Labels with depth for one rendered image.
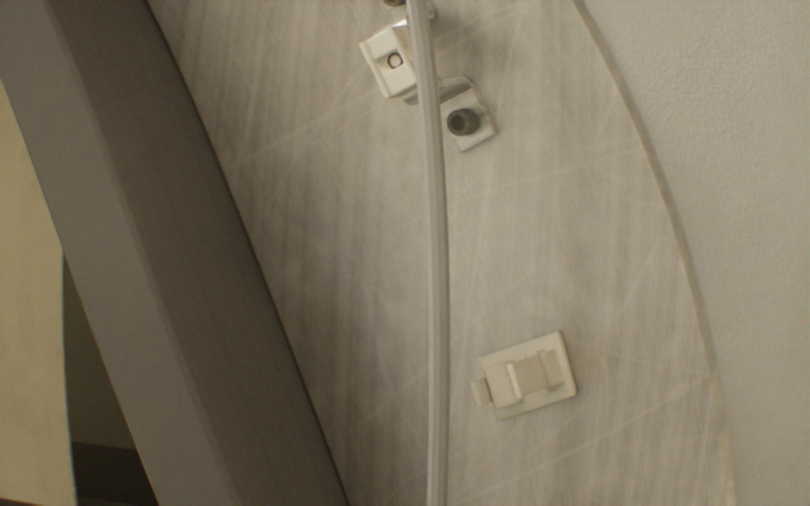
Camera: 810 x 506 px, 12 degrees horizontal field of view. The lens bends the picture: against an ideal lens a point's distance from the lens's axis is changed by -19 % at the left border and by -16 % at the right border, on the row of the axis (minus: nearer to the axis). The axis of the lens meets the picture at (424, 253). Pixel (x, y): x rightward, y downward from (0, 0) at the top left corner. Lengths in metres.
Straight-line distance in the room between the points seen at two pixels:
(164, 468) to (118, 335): 0.03
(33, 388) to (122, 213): 4.97
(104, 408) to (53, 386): 0.60
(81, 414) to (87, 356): 0.10
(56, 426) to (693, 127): 5.03
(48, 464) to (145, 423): 5.00
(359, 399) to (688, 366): 0.09
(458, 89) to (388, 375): 0.07
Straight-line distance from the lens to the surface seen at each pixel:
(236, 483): 1.02
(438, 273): 0.99
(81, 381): 6.58
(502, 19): 1.02
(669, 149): 1.00
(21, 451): 6.02
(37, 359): 5.99
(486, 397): 1.02
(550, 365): 1.02
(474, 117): 1.02
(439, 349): 1.00
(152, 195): 1.03
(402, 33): 1.01
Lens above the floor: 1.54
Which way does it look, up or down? 10 degrees down
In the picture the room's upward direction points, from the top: 3 degrees clockwise
